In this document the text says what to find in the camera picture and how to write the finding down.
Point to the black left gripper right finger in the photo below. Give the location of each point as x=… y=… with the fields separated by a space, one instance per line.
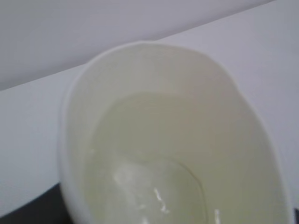
x=296 y=216

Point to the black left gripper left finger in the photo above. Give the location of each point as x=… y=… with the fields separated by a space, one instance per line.
x=48 y=208

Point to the white paper cup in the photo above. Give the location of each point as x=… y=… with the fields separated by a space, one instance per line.
x=159 y=134

